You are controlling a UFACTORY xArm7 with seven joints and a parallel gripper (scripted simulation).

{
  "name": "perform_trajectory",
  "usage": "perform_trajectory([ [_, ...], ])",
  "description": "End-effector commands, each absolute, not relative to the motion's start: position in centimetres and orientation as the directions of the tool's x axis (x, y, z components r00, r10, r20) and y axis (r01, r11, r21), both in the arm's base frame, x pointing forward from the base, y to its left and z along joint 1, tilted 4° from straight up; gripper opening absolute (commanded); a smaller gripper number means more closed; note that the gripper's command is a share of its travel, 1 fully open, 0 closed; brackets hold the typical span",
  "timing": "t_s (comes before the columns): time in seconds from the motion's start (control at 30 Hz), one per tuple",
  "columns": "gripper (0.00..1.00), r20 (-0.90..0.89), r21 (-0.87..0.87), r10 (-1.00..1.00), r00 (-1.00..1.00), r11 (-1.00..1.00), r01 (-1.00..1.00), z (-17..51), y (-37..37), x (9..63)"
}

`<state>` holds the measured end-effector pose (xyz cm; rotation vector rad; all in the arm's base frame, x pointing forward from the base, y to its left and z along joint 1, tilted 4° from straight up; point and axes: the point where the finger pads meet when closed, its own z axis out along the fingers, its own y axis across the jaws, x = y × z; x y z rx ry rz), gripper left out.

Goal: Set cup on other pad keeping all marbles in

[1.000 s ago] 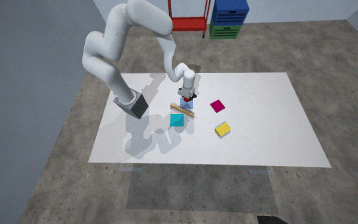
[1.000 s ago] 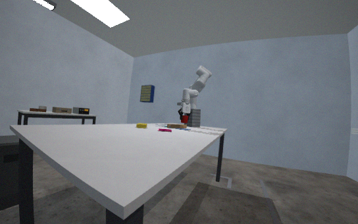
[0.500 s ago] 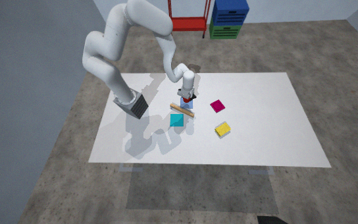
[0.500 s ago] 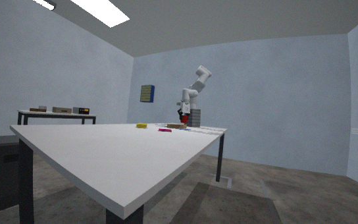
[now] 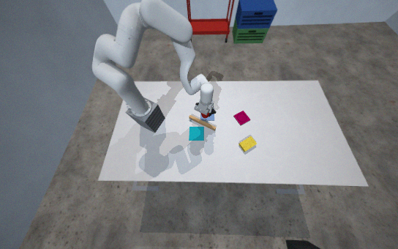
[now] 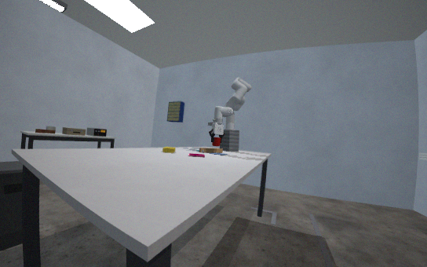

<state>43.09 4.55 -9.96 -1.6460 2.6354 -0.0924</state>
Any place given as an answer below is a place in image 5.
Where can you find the yellow sponge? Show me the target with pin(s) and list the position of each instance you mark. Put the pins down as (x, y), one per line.
(247, 143)

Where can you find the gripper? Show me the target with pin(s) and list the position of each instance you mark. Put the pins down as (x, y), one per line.
(211, 110)

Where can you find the dark pink flat square pad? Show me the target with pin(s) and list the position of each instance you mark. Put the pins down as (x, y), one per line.
(241, 118)

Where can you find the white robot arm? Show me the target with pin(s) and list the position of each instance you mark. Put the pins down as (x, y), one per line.
(123, 50)

